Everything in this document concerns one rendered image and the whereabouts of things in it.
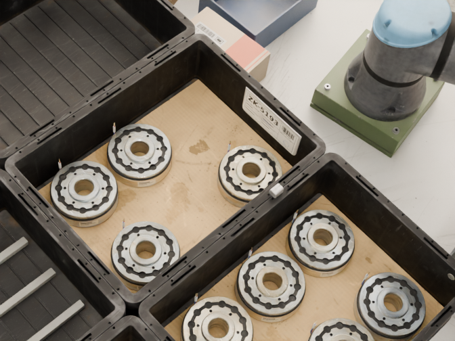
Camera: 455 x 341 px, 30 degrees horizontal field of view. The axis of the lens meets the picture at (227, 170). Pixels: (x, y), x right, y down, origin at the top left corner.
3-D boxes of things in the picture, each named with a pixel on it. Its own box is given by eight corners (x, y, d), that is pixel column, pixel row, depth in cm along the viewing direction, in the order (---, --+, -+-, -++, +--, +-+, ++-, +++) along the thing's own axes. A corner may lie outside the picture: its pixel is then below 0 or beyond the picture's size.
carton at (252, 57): (163, 65, 164) (164, 40, 158) (204, 31, 170) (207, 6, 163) (225, 113, 160) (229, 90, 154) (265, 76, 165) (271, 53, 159)
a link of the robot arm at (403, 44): (372, 21, 154) (390, -31, 142) (443, 42, 153) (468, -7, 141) (355, 71, 148) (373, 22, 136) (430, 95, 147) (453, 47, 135)
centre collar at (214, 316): (221, 306, 123) (221, 305, 123) (242, 333, 122) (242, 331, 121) (193, 325, 122) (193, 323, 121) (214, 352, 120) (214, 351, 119)
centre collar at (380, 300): (391, 281, 128) (391, 280, 127) (415, 304, 126) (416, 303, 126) (369, 302, 126) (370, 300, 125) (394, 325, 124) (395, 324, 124)
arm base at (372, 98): (376, 41, 164) (388, 8, 156) (439, 87, 160) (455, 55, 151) (327, 87, 158) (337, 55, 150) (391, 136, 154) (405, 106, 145)
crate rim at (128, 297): (199, 38, 142) (200, 29, 140) (328, 155, 133) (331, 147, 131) (1, 171, 126) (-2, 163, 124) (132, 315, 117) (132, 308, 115)
